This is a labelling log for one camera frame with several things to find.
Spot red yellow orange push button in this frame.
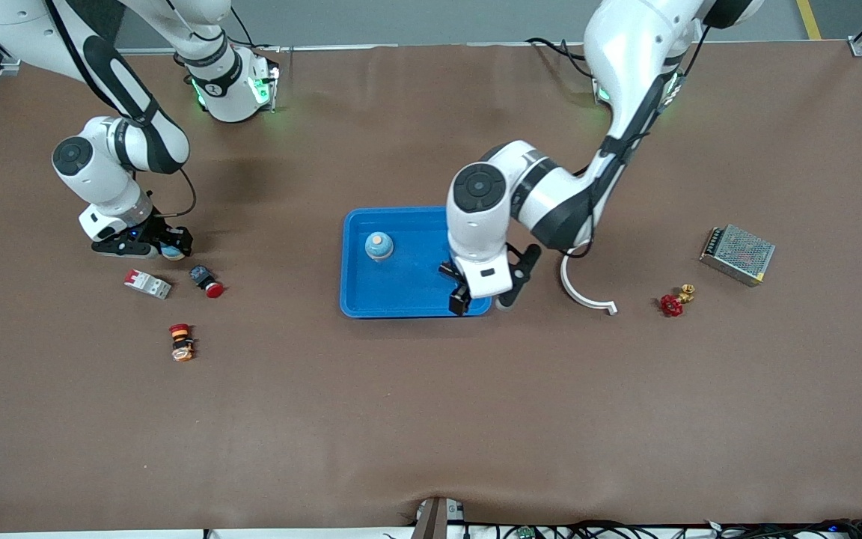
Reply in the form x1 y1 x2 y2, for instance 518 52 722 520
168 323 196 363

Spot black left base cables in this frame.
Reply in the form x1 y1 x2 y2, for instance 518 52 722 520
525 36 596 79

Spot red mushroom button black body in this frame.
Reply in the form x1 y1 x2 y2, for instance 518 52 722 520
189 264 225 299

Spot red handle brass valve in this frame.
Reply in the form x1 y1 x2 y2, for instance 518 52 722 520
660 284 697 318

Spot blue plastic tray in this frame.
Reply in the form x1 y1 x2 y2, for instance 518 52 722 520
339 206 493 320

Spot black right base cables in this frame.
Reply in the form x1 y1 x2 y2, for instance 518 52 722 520
229 4 284 53

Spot silver table edge rail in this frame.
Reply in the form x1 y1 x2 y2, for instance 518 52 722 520
117 43 589 58

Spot white red circuit breaker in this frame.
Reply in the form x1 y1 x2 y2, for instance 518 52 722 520
123 269 173 300

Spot metal mesh power supply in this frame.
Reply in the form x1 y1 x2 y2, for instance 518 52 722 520
699 223 777 287

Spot black base cables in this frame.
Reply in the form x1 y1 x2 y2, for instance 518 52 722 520
229 4 284 53
525 36 596 79

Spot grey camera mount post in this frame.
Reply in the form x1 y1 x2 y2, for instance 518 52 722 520
410 496 466 539

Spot white curved plastic clamp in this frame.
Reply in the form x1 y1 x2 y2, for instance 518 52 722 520
560 246 619 317

